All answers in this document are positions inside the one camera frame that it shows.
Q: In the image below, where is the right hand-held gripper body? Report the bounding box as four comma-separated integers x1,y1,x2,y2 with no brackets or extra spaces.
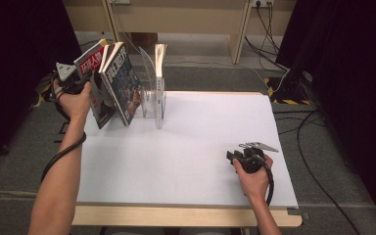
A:
237,141,280,174

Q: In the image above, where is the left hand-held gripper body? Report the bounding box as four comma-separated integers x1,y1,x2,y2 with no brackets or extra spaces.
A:
55,62,86,95

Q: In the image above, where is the dark red cover magazine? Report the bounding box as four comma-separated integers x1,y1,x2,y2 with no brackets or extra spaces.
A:
97,42,116,74

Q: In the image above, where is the dark magazine with red shape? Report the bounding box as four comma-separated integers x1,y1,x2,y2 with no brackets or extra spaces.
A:
72,38,118,130

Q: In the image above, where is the blue magazine with purple back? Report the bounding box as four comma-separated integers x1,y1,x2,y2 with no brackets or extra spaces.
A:
100,41,144,127

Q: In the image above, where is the clear acrylic magazine rack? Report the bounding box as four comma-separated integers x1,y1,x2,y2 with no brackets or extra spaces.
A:
133,72,167,120

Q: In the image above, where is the white magazine with picture grid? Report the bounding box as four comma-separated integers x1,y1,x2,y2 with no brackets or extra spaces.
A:
138,43,168,130

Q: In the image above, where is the person's left hand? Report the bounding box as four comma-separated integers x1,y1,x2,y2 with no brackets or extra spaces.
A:
52,79,93,122

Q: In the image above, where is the person's right hand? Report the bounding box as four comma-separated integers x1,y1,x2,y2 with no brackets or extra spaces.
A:
231,154,274,206

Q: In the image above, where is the black stand base hazard tape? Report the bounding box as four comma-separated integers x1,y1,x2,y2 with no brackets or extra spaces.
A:
38,72,58,103
263,70,314,106

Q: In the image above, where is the black curtain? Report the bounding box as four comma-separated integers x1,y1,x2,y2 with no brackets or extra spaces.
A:
275,0,376,229
0,0,89,170

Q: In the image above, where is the right hand-held gripper black cable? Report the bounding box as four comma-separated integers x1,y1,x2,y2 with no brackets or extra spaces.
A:
260,160,276,208

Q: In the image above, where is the hand-held gripper black cable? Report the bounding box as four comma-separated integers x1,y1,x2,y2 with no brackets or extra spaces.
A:
41,87,88,184
260,160,276,208

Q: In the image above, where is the long black floor cable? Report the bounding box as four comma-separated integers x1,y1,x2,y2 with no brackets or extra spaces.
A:
296,109,361,235

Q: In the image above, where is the grey table corner bracket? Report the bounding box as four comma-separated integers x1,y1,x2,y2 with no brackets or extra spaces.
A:
287,208,311,220

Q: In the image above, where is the left hand-held gripper black cable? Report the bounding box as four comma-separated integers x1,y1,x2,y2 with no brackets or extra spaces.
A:
41,87,88,184

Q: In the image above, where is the black power cable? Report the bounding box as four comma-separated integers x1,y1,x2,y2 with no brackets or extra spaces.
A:
256,3,282,55
244,35,290,72

